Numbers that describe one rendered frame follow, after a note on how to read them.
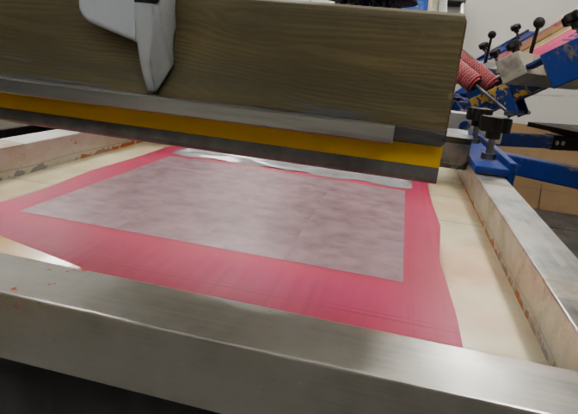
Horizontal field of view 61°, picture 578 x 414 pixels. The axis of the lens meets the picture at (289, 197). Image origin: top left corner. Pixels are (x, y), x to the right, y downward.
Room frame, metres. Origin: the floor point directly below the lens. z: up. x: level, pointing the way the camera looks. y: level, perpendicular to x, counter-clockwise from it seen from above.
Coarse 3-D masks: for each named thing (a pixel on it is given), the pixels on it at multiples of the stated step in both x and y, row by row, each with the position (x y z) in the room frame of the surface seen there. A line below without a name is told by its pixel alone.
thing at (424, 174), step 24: (24, 120) 0.36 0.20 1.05; (48, 120) 0.35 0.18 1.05; (72, 120) 0.35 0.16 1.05; (96, 120) 0.35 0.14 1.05; (168, 144) 0.34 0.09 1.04; (192, 144) 0.33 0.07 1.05; (216, 144) 0.33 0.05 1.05; (240, 144) 0.32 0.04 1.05; (264, 144) 0.32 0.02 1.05; (336, 168) 0.31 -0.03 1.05; (360, 168) 0.31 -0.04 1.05; (384, 168) 0.30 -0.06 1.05; (408, 168) 0.30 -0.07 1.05; (432, 168) 0.30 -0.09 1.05
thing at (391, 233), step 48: (288, 192) 0.57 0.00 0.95; (336, 192) 0.59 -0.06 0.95; (384, 192) 0.62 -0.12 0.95; (240, 240) 0.40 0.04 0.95; (288, 240) 0.41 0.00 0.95; (336, 240) 0.42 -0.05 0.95; (384, 240) 0.43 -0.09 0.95; (432, 240) 0.45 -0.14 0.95; (192, 288) 0.30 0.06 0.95; (240, 288) 0.31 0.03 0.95; (288, 288) 0.32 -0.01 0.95; (336, 288) 0.32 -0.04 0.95; (384, 288) 0.33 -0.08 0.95; (432, 288) 0.34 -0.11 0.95; (432, 336) 0.27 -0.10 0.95
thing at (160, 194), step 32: (128, 160) 0.65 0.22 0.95; (160, 160) 0.67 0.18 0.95; (192, 160) 0.69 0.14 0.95; (64, 192) 0.48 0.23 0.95; (96, 192) 0.49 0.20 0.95; (128, 192) 0.50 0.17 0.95; (160, 192) 0.52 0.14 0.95; (192, 192) 0.53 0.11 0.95; (224, 192) 0.54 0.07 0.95; (256, 192) 0.56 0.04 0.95; (0, 224) 0.38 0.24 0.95; (32, 224) 0.39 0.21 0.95; (64, 224) 0.39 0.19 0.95; (96, 224) 0.40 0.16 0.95; (128, 224) 0.41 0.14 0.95; (160, 224) 0.42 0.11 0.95; (192, 224) 0.43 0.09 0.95; (64, 256) 0.33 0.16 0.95; (96, 256) 0.34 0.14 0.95; (128, 256) 0.34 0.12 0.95; (160, 256) 0.35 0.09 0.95
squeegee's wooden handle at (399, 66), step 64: (0, 0) 0.35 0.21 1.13; (64, 0) 0.34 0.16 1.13; (192, 0) 0.32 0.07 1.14; (256, 0) 0.32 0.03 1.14; (0, 64) 0.35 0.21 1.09; (64, 64) 0.34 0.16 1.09; (128, 64) 0.33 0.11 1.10; (192, 64) 0.32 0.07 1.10; (256, 64) 0.31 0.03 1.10; (320, 64) 0.30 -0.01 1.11; (384, 64) 0.30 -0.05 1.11; (448, 64) 0.29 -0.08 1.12
